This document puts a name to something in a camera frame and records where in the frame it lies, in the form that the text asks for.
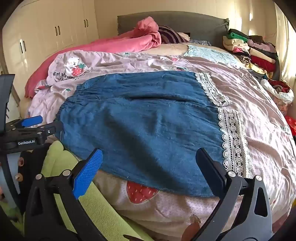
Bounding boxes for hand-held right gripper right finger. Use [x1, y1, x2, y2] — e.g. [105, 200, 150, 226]
[195, 148, 274, 241]

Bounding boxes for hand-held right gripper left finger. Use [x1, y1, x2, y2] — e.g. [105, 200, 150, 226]
[24, 148, 104, 241]

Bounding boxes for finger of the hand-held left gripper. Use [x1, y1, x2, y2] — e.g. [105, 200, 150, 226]
[23, 120, 64, 142]
[7, 115, 43, 131]

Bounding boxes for blue pants with lace trim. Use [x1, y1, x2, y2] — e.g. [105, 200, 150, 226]
[55, 71, 253, 197]

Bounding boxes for person's left hand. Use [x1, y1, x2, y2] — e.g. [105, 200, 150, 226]
[14, 156, 25, 182]

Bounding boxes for person's green jacket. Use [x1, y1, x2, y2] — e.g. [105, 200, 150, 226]
[23, 140, 153, 241]

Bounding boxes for pink printed duvet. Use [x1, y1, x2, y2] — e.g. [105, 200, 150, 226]
[28, 43, 296, 241]

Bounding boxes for cream wardrobe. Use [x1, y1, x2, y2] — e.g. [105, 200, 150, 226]
[2, 0, 100, 93]

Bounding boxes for red bag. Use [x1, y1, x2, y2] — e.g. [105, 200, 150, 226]
[284, 116, 296, 138]

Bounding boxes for white crumpled cloth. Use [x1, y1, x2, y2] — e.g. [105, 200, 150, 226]
[260, 79, 295, 104]

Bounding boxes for coral pink blanket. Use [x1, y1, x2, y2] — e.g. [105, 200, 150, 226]
[24, 17, 162, 99]

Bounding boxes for stack of folded clothes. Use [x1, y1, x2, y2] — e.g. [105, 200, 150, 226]
[222, 29, 281, 79]

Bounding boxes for grey-blue frilled cloth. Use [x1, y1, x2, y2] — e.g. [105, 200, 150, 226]
[190, 39, 212, 47]

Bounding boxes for pale curtain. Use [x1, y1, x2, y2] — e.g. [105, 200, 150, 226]
[274, 5, 296, 88]

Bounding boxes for grey headboard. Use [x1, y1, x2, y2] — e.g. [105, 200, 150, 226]
[117, 11, 229, 49]

